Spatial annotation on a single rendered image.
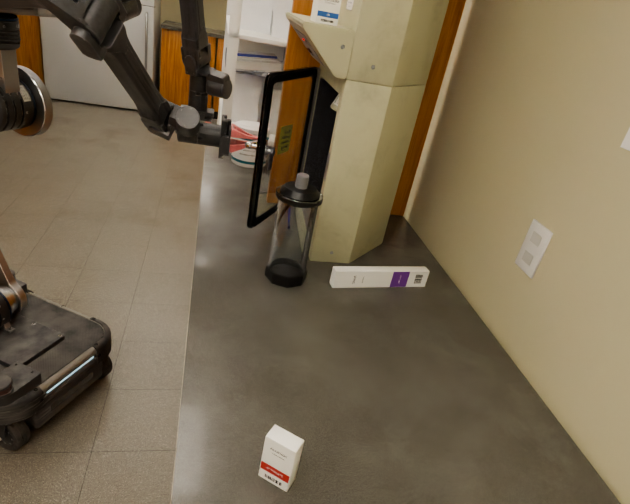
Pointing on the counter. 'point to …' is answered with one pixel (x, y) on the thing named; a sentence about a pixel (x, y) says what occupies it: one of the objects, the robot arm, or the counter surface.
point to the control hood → (326, 42)
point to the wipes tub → (246, 148)
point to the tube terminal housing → (373, 121)
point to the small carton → (326, 11)
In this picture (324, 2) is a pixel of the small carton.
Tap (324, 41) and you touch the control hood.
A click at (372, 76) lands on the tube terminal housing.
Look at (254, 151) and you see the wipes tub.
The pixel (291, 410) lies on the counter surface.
